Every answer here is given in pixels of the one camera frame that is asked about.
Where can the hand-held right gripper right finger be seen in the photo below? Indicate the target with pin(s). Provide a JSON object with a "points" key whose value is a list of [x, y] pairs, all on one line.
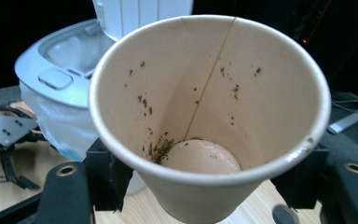
{"points": [[301, 177]]}

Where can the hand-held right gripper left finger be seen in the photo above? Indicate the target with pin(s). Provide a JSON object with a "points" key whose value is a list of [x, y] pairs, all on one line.
{"points": [[105, 177]]}

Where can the white and blue pedal bin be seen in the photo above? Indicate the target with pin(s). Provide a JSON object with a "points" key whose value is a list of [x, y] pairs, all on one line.
{"points": [[62, 62]]}

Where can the small brown paper cup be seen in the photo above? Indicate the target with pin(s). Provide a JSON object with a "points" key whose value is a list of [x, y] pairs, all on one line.
{"points": [[174, 93]]}

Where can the clear plastic bin liner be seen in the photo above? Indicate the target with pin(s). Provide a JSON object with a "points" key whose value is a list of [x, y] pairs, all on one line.
{"points": [[65, 124]]}

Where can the white metal stand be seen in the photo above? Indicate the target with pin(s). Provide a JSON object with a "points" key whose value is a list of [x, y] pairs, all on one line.
{"points": [[351, 119]]}

